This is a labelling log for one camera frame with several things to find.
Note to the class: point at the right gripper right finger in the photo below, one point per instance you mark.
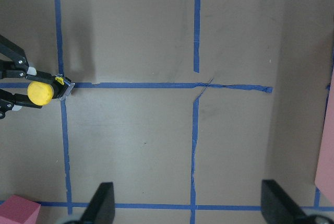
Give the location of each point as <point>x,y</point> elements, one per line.
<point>277,206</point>

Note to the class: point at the yellow push button switch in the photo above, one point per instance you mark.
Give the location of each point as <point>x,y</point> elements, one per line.
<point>41,91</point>

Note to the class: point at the pink cube centre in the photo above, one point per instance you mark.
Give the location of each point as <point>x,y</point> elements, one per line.
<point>18,210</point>

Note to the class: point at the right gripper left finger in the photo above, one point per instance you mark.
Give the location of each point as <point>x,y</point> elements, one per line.
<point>101,208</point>

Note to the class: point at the pink plastic bin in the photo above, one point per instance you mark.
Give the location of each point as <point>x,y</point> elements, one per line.
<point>324,171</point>

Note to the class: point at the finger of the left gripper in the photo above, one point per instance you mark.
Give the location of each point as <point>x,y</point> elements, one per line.
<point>18,66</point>
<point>14,102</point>

